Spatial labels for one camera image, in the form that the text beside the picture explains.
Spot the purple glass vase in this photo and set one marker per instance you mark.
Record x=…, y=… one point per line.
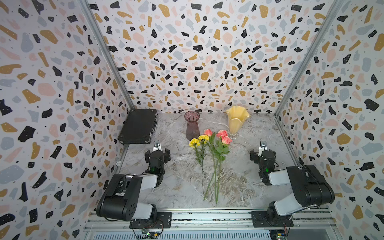
x=193, y=131

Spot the right aluminium frame post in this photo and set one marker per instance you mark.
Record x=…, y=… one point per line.
x=336, y=5

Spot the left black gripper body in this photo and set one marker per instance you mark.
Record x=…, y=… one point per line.
x=165, y=157

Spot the pink rose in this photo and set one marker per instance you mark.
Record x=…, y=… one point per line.
x=210, y=187
x=222, y=149
x=221, y=133

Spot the black briefcase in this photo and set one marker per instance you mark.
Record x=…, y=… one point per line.
x=139, y=127

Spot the circuit board right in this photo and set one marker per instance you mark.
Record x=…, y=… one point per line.
x=277, y=235

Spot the aluminium frame post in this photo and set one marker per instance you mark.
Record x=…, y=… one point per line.
x=84, y=6
x=336, y=5

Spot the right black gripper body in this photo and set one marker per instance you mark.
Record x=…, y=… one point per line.
x=257, y=159

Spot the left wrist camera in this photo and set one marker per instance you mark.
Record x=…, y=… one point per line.
x=157, y=146

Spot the green circuit board left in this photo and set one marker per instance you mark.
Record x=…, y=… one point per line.
x=147, y=235

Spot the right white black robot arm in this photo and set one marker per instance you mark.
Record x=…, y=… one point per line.
x=310, y=189

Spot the yellow carnation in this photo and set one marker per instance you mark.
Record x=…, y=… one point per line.
x=194, y=143
x=204, y=144

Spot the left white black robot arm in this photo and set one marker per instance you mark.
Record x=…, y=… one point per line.
x=120, y=201

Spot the left aluminium frame post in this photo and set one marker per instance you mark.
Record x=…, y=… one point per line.
x=84, y=6

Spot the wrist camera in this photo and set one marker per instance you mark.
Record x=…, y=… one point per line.
x=263, y=146
x=157, y=146

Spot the yellow ruffled glass vase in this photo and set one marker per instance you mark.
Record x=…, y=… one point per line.
x=237, y=116

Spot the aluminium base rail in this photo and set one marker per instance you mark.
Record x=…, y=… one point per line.
x=216, y=224

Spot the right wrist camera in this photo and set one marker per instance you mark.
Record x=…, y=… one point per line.
x=263, y=146

